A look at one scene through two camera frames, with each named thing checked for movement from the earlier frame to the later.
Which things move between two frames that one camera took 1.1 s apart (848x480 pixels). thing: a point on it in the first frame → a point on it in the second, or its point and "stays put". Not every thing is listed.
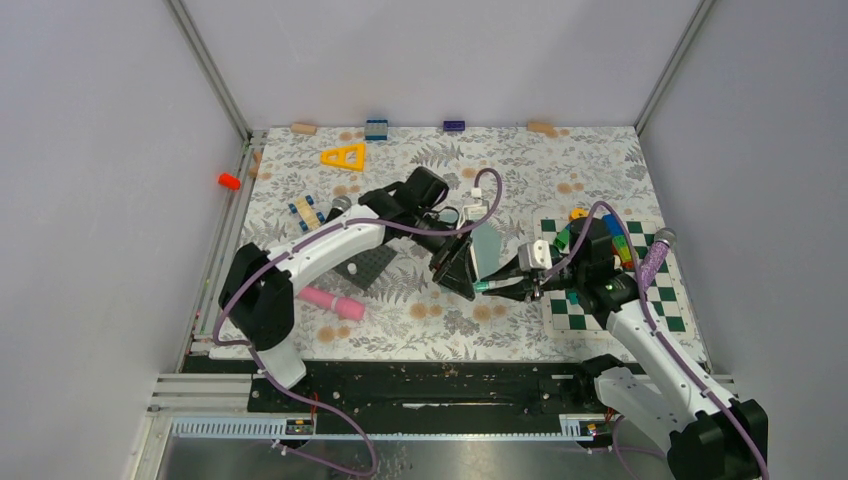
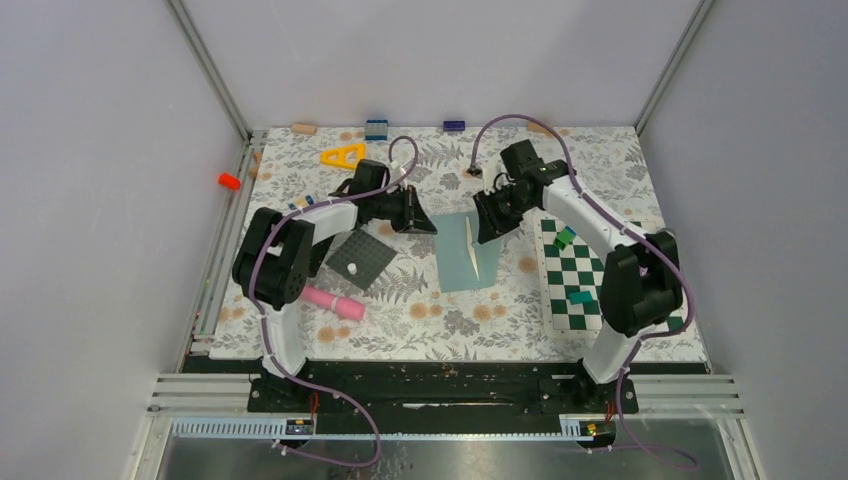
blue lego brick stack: x=376 y=130 stays put
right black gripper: x=532 y=288 → x=490 y=224
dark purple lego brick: x=454 y=125 stays put
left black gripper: x=453 y=266 → x=413 y=218
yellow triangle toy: x=341 y=160 stays put
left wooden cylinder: x=303 y=128 stays put
